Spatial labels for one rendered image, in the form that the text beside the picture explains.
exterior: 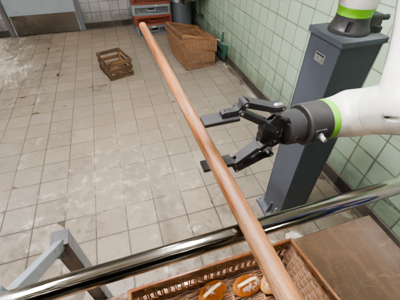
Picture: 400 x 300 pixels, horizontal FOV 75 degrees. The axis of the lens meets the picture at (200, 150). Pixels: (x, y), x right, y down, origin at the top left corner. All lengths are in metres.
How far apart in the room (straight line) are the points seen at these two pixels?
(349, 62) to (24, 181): 2.25
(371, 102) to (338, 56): 0.55
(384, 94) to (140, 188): 1.72
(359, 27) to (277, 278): 0.97
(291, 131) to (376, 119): 0.15
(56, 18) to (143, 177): 3.70
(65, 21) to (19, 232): 3.83
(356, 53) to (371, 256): 0.77
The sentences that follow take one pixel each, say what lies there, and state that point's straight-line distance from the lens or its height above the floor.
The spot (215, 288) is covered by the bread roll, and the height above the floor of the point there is 0.65.
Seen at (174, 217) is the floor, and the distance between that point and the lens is 1.84.
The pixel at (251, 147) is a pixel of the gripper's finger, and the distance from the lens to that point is 0.58.
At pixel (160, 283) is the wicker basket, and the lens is 0.88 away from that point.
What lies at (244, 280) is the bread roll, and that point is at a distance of 0.97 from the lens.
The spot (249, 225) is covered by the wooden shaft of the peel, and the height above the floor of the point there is 1.21.
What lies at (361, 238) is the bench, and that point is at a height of 0.58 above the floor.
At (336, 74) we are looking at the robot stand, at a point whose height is 1.08.
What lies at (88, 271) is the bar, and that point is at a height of 1.17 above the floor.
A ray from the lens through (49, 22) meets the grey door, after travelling 5.28.
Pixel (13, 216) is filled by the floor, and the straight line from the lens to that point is 2.23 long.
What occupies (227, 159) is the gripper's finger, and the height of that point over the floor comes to 1.14.
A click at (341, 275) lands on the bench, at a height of 0.58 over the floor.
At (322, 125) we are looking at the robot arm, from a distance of 0.59.
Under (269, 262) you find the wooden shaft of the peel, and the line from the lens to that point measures 0.38.
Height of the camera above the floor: 1.55
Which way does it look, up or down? 43 degrees down
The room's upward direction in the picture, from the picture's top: straight up
